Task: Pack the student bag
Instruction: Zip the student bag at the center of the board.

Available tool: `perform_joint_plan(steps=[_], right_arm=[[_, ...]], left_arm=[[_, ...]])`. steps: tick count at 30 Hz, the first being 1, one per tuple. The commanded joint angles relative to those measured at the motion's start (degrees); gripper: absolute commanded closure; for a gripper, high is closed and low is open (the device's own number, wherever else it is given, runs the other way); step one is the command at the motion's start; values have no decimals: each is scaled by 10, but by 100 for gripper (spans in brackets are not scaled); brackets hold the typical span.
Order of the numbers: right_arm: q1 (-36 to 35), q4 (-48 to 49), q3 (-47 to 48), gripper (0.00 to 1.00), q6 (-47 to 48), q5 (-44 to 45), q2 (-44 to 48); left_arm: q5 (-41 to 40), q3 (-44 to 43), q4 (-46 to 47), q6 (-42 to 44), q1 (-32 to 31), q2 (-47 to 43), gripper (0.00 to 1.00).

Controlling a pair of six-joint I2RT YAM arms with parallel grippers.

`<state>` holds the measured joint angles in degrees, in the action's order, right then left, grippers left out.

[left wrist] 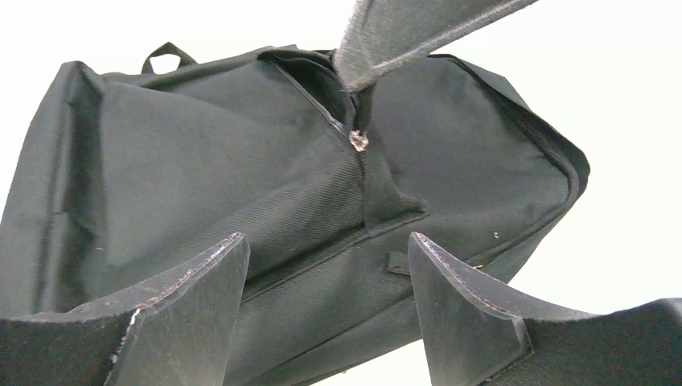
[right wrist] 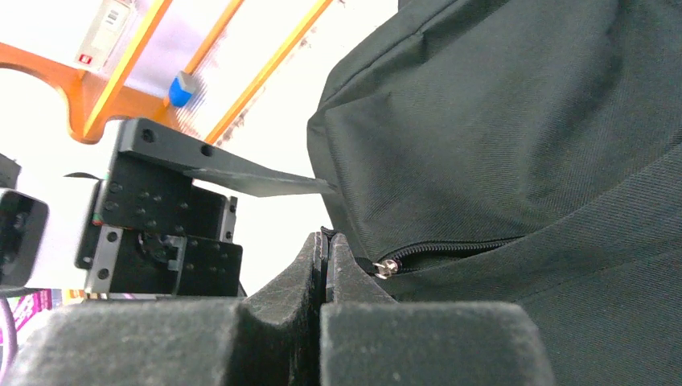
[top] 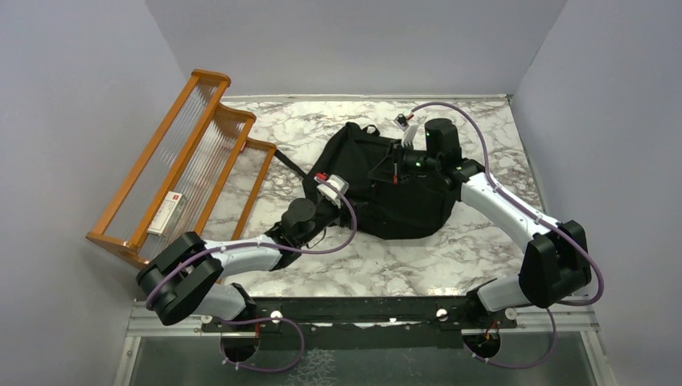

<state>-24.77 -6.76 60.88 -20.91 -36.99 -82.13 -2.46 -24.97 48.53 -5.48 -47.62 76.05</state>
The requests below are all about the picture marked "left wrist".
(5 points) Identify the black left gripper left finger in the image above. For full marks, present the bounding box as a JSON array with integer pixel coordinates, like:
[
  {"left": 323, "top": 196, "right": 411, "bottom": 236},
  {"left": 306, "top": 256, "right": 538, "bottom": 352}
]
[{"left": 1, "top": 233, "right": 250, "bottom": 386}]

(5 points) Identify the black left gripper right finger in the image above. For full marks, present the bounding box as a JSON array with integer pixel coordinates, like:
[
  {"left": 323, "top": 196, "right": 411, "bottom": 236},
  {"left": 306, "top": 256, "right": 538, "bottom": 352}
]
[{"left": 408, "top": 233, "right": 681, "bottom": 386}]

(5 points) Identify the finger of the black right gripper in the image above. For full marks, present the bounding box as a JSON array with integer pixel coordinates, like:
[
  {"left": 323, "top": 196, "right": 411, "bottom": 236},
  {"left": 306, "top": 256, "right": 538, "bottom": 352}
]
[{"left": 333, "top": 0, "right": 535, "bottom": 93}]

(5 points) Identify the black student backpack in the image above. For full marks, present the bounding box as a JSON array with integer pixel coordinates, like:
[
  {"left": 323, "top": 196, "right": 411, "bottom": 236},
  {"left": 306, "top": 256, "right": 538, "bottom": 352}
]
[{"left": 1, "top": 46, "right": 590, "bottom": 385}]

